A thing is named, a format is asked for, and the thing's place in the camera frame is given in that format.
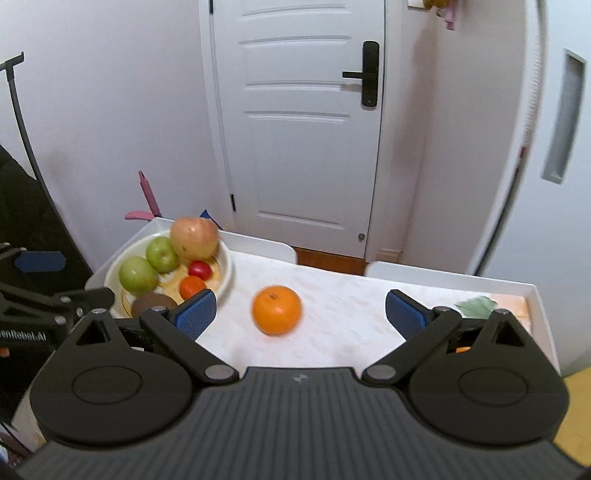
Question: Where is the cream plate with cartoon print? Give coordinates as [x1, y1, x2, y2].
[104, 233, 234, 319]

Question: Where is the white panelled door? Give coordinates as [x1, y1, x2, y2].
[199, 0, 386, 264]

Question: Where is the white wardrobe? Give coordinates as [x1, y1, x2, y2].
[466, 0, 591, 379]

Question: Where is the yellow-red apple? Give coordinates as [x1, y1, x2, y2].
[170, 217, 220, 265]

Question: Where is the small orange-red tomato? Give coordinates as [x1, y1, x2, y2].
[179, 276, 208, 301]

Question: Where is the brown kiwi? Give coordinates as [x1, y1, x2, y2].
[131, 293, 179, 319]

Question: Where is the black door lock handle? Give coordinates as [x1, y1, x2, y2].
[342, 41, 380, 109]

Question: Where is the black stand pole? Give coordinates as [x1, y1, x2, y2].
[0, 52, 61, 208]

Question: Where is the white table with raised rim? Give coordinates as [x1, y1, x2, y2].
[85, 217, 561, 374]

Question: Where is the green apple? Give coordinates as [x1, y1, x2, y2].
[119, 256, 159, 296]
[146, 237, 180, 273]

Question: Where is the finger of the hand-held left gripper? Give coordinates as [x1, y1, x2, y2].
[0, 282, 116, 326]
[0, 243, 66, 275]

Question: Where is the large orange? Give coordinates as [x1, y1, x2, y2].
[252, 285, 303, 336]

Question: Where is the grey recessed wardrobe handle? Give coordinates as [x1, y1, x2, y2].
[541, 48, 587, 185]

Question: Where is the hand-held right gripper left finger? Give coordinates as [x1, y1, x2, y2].
[53, 289, 241, 387]

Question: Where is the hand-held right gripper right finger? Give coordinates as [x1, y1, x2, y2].
[361, 290, 560, 387]

